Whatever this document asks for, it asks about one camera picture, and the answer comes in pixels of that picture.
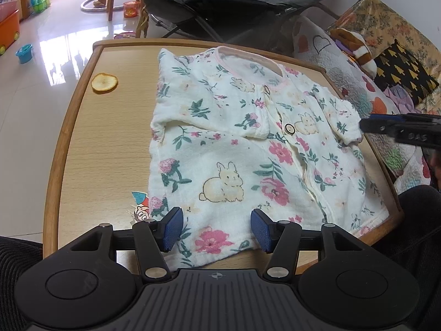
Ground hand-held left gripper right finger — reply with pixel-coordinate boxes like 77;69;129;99
250;209;366;281

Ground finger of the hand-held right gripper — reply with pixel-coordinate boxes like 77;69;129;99
370;112;441;125
359;120;441;146

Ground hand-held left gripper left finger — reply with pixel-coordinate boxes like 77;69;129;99
68;207;184;281

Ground floral bunny baby shirt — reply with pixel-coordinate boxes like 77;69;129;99
148;46;386;269

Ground gnome sticker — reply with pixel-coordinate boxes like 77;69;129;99
129;190;155;223

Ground black pillow gold trees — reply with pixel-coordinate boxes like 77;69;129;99
374;39;440;104

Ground heart print quilt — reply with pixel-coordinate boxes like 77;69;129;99
292;15;436;195

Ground brown white plush toy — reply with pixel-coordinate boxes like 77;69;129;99
331;27;378;76

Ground floral cushion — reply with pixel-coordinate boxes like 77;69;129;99
327;0;441;114

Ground person's dark trousers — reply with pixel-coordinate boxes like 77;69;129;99
0;184;441;331

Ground dried orange slice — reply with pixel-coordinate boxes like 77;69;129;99
91;72;119;94

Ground black reclining chair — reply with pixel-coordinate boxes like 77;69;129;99
141;0;340;42

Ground blue toy cup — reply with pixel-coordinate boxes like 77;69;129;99
15;44;34;64

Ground grey floor hoop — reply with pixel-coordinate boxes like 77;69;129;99
80;0;138;14

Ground orange toy bin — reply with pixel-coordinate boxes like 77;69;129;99
0;9;20;56

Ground green plastic toy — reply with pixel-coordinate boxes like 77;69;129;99
30;0;52;15

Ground pink storage bin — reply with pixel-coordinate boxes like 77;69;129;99
0;0;18;19

